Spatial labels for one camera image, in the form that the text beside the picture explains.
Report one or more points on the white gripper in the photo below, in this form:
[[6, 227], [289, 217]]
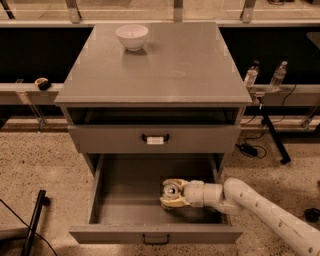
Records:
[[193, 192]]

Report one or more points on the grey closed upper drawer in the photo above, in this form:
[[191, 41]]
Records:
[[154, 139]]

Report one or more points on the grey drawer cabinet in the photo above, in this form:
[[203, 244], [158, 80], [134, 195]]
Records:
[[183, 75]]

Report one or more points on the clear plastic bottle right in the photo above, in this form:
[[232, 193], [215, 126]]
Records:
[[278, 76]]

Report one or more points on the black caster wheel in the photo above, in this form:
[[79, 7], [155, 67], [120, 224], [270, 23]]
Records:
[[312, 214]]

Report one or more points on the black stand leg right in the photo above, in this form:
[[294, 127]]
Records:
[[285, 156]]

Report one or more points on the clear plastic bottle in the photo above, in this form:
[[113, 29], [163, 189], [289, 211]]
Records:
[[252, 74], [278, 76]]

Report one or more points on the white ceramic bowl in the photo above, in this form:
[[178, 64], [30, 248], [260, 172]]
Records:
[[133, 36]]

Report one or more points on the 7up soda can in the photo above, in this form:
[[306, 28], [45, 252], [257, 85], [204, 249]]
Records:
[[171, 192]]

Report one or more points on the black yellow tape measure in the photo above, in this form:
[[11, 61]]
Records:
[[43, 84]]

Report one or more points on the metal window rail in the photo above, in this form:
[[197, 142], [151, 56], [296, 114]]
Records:
[[222, 12]]

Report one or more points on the clear plastic bottle left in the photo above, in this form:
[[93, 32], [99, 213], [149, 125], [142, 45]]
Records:
[[252, 74]]

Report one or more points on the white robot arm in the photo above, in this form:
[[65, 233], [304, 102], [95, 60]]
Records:
[[235, 196]]

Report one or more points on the grey open lower drawer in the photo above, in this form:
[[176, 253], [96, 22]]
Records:
[[125, 208]]

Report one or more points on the black power adapter with cable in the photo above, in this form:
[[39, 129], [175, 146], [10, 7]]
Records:
[[249, 148]]

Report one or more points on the black chair base left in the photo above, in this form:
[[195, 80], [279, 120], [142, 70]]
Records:
[[29, 231]]

